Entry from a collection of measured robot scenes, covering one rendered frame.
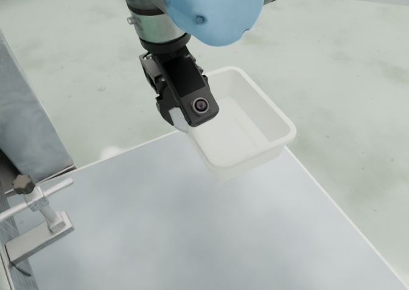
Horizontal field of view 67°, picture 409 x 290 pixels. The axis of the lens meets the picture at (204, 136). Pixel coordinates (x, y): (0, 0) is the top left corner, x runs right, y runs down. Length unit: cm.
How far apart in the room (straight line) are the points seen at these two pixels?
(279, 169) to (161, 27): 52
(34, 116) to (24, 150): 9
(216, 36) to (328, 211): 58
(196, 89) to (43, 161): 49
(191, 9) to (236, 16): 4
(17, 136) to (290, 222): 61
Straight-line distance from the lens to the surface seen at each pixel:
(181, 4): 28
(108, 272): 71
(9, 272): 64
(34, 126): 74
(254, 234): 72
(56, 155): 81
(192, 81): 43
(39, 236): 66
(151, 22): 40
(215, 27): 27
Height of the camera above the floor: 141
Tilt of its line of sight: 51 degrees down
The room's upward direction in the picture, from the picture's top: straight up
